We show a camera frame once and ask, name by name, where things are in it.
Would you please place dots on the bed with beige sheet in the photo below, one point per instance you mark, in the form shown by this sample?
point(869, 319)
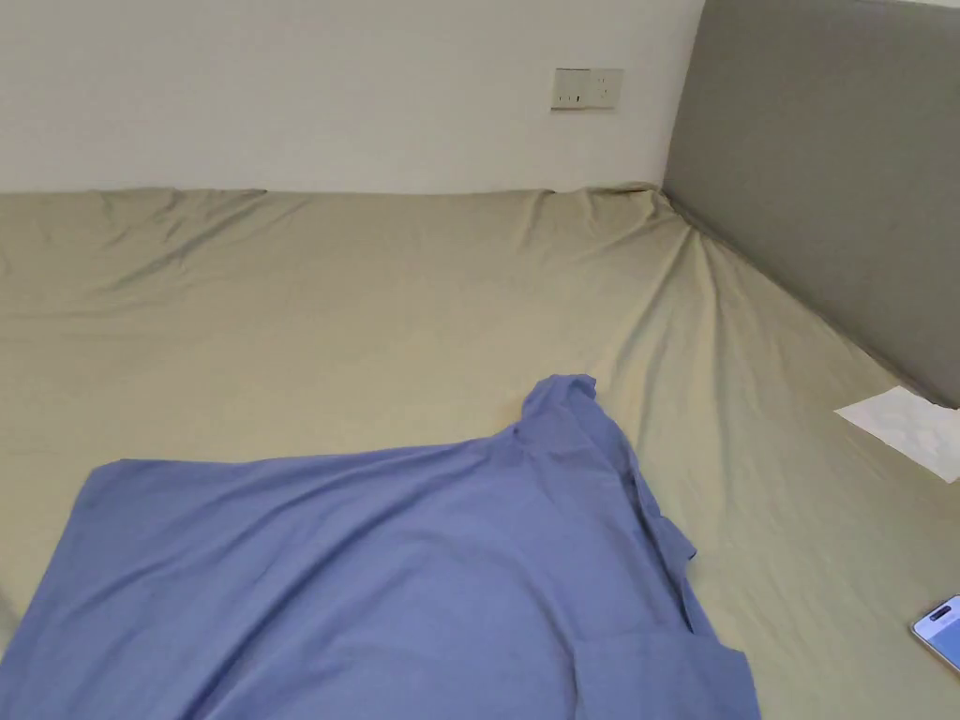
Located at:
point(375, 315)

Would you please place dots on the blue shirt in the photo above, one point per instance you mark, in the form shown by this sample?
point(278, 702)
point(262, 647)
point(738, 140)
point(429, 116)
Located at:
point(360, 570)

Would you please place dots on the grey padded headboard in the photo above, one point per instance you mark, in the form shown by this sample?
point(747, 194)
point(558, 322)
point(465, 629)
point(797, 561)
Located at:
point(825, 187)

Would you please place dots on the white paper sheet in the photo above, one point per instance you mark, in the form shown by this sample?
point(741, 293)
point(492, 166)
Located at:
point(907, 427)

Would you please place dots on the smartphone with lit screen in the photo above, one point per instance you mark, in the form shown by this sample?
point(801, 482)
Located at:
point(941, 626)

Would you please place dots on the white wall socket panel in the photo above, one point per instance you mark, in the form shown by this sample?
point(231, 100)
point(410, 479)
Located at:
point(587, 88)

